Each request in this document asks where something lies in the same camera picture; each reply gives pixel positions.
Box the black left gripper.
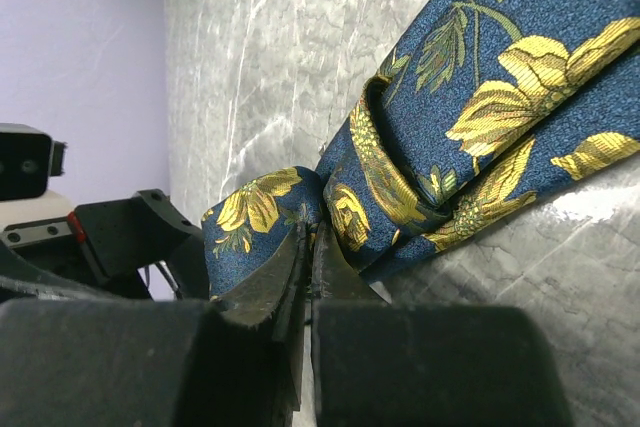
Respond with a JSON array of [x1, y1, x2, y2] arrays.
[[1, 189, 209, 300]]

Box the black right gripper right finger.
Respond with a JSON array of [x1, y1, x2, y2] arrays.
[[311, 224, 573, 426]]

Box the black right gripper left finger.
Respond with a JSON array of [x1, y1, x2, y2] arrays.
[[1, 225, 307, 426]]

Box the blue floral yellow tie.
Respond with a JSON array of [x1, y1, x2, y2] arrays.
[[201, 0, 639, 298]]

